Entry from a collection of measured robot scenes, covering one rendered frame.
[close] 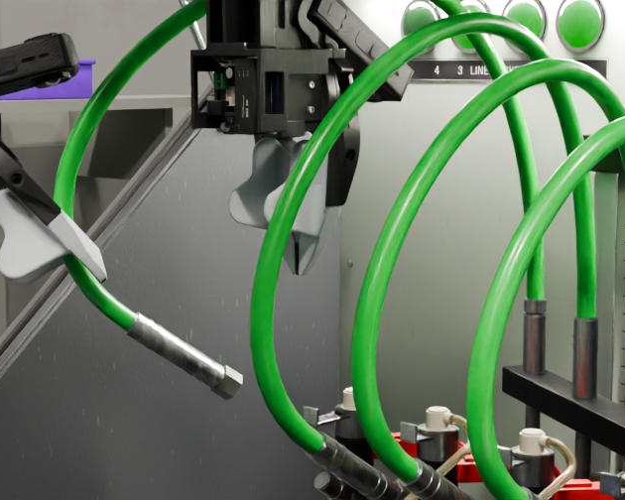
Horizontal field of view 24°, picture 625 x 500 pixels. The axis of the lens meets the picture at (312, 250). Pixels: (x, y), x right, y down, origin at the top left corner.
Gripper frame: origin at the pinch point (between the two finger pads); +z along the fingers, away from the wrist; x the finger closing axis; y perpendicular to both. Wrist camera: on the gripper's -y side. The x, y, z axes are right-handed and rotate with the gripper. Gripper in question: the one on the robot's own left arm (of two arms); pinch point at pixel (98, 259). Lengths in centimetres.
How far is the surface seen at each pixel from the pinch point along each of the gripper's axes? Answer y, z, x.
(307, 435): -0.8, 17.7, 15.0
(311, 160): -12.3, 6.2, 18.3
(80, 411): 9.3, 6.2, -23.6
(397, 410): -11.5, 27.3, -35.4
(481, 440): -6.1, 22.9, 29.4
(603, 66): -40.5, 16.5, -9.8
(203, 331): -3.4, 8.8, -30.1
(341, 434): -3.4, 20.8, 1.2
